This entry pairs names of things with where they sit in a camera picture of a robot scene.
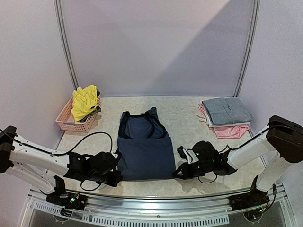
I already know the navy blue garment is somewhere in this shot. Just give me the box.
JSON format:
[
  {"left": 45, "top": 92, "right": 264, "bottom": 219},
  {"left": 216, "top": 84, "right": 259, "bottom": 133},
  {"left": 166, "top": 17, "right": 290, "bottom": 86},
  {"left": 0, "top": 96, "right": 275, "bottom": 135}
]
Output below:
[{"left": 117, "top": 107, "right": 176, "bottom": 181}]

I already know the grey blue button shirt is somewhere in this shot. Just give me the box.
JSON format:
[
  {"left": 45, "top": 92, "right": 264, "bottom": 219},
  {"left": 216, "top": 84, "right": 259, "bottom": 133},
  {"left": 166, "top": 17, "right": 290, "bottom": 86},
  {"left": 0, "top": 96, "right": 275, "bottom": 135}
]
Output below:
[{"left": 202, "top": 97, "right": 252, "bottom": 125}]

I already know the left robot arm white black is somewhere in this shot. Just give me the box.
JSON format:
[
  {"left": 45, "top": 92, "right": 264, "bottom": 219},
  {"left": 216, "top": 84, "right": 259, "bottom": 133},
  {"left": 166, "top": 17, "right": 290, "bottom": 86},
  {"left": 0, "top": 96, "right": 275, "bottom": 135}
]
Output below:
[{"left": 0, "top": 126, "right": 122, "bottom": 205}]

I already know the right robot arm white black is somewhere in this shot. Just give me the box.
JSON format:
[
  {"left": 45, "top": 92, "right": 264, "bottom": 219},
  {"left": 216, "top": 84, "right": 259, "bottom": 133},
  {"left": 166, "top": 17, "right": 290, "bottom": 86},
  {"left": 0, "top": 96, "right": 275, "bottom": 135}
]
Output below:
[{"left": 172, "top": 115, "right": 303, "bottom": 206}]

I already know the pink plastic laundry basket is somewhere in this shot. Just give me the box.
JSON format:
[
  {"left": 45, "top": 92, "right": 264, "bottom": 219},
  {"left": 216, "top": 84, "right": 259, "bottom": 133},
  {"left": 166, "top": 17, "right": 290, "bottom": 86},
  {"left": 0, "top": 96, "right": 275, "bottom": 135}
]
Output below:
[{"left": 55, "top": 97, "right": 98, "bottom": 132}]

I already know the white folded shirt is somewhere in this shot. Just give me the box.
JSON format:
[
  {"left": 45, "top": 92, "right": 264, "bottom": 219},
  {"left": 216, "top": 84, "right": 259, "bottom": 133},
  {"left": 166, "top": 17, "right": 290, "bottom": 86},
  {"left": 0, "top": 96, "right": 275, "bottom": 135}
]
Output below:
[{"left": 207, "top": 118, "right": 250, "bottom": 127}]

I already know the pink folded garment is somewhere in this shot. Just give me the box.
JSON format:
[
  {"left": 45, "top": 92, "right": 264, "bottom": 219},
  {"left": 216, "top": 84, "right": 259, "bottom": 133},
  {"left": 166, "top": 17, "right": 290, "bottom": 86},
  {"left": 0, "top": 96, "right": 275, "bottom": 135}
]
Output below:
[{"left": 197, "top": 102, "right": 250, "bottom": 139}]

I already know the yellow garment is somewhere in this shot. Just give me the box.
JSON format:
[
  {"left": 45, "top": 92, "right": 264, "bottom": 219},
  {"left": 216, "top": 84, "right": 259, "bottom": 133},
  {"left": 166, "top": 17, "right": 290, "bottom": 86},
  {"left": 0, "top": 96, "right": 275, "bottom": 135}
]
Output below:
[{"left": 71, "top": 85, "right": 98, "bottom": 122}]

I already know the aluminium front rail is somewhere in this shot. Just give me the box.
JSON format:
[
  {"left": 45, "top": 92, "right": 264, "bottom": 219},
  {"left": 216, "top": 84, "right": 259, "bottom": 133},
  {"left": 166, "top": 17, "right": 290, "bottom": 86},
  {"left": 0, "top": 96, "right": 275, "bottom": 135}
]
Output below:
[{"left": 21, "top": 184, "right": 295, "bottom": 227}]

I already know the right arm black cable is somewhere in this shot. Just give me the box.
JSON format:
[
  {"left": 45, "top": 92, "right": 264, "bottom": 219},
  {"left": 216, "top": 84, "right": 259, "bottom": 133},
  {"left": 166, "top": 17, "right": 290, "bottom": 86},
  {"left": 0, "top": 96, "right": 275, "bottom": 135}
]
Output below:
[{"left": 197, "top": 125, "right": 273, "bottom": 184}]

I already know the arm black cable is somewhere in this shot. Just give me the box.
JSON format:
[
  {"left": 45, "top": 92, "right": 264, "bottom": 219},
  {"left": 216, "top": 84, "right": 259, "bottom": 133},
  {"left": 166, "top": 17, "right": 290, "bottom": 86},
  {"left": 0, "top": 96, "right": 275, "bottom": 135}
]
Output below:
[
  {"left": 197, "top": 125, "right": 273, "bottom": 184},
  {"left": 0, "top": 131, "right": 113, "bottom": 192}
]

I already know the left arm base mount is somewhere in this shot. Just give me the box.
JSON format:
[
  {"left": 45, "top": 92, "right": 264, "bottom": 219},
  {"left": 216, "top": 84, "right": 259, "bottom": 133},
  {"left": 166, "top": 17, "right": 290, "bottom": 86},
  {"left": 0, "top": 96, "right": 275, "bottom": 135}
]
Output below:
[{"left": 46, "top": 176, "right": 88, "bottom": 210}]

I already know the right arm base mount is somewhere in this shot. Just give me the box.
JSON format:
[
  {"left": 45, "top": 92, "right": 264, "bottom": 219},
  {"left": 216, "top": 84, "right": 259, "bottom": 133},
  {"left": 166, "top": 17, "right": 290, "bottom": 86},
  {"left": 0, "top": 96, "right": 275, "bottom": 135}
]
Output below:
[{"left": 228, "top": 175, "right": 276, "bottom": 213}]

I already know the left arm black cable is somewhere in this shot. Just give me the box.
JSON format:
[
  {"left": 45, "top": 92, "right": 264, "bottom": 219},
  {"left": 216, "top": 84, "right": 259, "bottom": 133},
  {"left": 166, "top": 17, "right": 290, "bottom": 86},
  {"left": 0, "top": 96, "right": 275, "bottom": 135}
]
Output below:
[{"left": 0, "top": 131, "right": 113, "bottom": 192}]

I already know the right aluminium corner post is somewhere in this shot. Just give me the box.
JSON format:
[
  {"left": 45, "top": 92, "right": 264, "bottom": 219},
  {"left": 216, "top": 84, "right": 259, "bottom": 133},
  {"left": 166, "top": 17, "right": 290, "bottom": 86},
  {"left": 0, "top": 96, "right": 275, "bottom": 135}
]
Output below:
[{"left": 232, "top": 0, "right": 260, "bottom": 97}]

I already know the aluminium corner post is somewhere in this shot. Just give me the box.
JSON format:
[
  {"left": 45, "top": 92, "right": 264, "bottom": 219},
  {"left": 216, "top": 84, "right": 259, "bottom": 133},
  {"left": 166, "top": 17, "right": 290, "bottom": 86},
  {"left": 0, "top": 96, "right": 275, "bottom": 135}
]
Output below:
[
  {"left": 54, "top": 0, "right": 79, "bottom": 90},
  {"left": 232, "top": 0, "right": 260, "bottom": 97}
]

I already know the left aluminium corner post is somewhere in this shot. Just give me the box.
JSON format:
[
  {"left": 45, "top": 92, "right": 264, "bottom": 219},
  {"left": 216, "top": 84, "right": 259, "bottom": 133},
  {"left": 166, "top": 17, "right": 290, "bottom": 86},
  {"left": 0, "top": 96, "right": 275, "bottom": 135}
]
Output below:
[{"left": 54, "top": 0, "right": 79, "bottom": 90}]

